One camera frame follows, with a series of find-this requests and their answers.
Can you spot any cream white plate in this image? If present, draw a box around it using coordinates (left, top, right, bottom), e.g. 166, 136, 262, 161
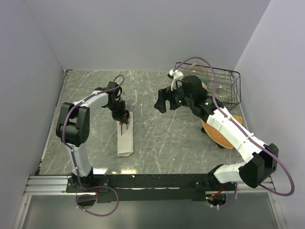
202, 81, 208, 93

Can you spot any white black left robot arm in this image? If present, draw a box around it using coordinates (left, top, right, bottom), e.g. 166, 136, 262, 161
55, 81, 131, 192

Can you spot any woven bamboo tray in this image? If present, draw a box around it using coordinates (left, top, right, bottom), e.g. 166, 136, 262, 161
200, 119, 234, 149

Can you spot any teal green plate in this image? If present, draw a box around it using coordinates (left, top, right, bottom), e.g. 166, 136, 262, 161
197, 75, 208, 84

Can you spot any aluminium frame rail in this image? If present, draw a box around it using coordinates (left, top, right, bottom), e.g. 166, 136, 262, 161
23, 173, 276, 196

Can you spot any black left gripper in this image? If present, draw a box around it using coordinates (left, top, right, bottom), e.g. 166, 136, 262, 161
106, 100, 129, 125

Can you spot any rose gold fork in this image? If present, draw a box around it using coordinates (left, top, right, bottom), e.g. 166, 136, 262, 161
119, 122, 124, 135

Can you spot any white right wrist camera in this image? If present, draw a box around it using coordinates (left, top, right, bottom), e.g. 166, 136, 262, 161
167, 69, 183, 91

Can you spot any grey ribbed cup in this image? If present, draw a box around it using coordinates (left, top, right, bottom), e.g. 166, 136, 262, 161
215, 86, 230, 103

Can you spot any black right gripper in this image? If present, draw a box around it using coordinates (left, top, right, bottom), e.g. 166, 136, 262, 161
154, 81, 193, 114

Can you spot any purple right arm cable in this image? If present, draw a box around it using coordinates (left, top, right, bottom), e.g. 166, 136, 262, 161
173, 56, 295, 209

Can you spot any white cloth napkin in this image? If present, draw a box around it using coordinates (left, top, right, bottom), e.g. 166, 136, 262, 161
117, 112, 134, 157

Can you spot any dark wire dish rack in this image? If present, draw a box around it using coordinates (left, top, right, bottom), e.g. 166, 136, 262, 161
175, 60, 241, 110

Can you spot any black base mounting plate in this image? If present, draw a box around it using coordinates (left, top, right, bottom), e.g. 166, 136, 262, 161
66, 174, 235, 203

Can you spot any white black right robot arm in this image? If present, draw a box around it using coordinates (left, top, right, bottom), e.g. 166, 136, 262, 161
154, 75, 279, 190

